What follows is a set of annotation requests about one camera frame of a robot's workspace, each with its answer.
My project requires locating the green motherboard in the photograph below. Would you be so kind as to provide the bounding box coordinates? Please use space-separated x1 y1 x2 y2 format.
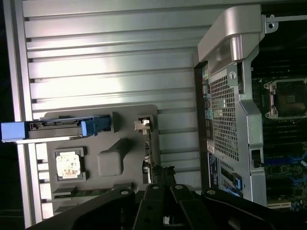
251 67 307 209

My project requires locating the blue case latch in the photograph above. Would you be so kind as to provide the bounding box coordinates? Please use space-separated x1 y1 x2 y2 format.
230 173 242 197

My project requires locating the grey parts rack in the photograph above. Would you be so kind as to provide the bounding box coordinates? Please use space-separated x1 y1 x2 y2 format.
39 104 161 221

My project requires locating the hard disk with blue caddy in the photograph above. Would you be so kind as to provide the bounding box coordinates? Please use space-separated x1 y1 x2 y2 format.
0 115 112 145

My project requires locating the open PC case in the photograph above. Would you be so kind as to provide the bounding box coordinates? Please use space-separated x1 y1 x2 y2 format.
193 4 307 209

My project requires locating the CPU socket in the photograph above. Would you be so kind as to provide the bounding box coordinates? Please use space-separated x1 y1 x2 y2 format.
263 80 307 119

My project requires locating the CPU chip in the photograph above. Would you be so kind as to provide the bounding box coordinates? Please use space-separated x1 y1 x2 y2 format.
55 154 81 177

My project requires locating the green RAM stick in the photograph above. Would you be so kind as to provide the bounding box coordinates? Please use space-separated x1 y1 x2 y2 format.
54 188 113 199

